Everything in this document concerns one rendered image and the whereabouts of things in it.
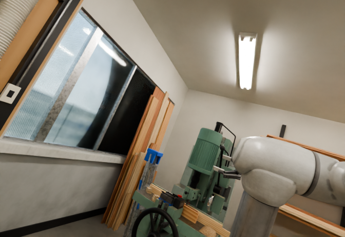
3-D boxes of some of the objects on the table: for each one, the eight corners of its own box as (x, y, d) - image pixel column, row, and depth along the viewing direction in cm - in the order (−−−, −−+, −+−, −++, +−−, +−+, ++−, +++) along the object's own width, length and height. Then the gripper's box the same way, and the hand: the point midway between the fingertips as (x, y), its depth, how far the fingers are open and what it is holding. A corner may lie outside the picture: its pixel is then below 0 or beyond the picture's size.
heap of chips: (198, 230, 100) (199, 225, 101) (204, 226, 110) (206, 221, 111) (212, 239, 96) (213, 234, 96) (217, 234, 106) (218, 229, 107)
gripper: (245, 194, 95) (209, 177, 107) (254, 167, 114) (223, 155, 125) (247, 184, 92) (210, 168, 104) (256, 158, 111) (224, 146, 122)
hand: (218, 161), depth 114 cm, fingers open, 13 cm apart
